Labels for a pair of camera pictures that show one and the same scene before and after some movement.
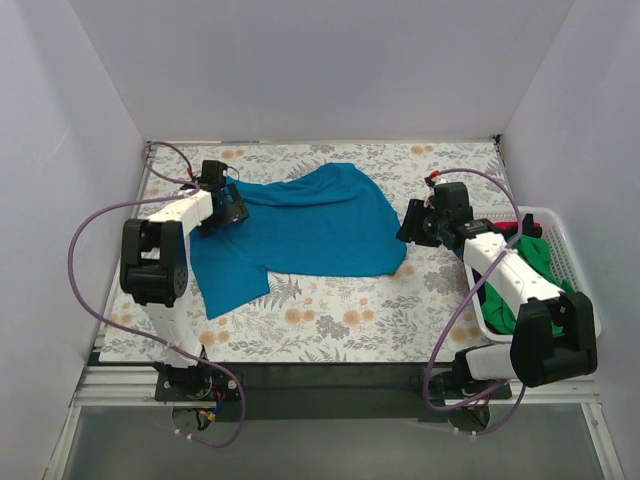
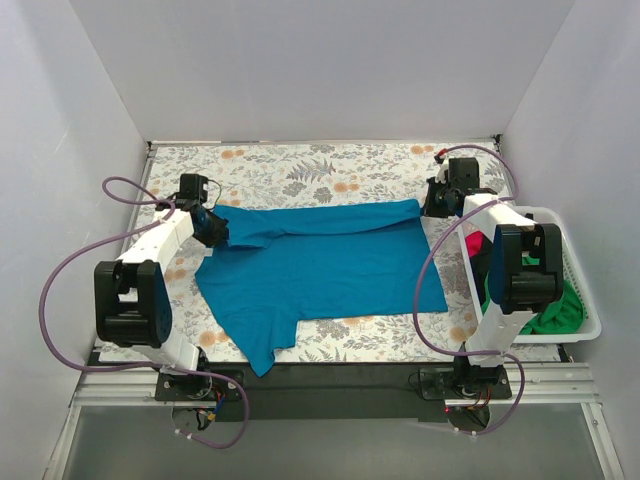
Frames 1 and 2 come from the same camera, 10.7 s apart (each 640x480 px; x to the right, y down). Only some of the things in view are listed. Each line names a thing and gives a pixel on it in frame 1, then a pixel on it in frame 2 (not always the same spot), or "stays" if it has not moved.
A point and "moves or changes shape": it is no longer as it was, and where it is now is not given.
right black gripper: x=411 y=226 -> x=433 y=201
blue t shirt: x=328 y=219 moves or changes shape
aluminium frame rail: x=118 y=386 stays
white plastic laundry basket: x=555 y=229 stays
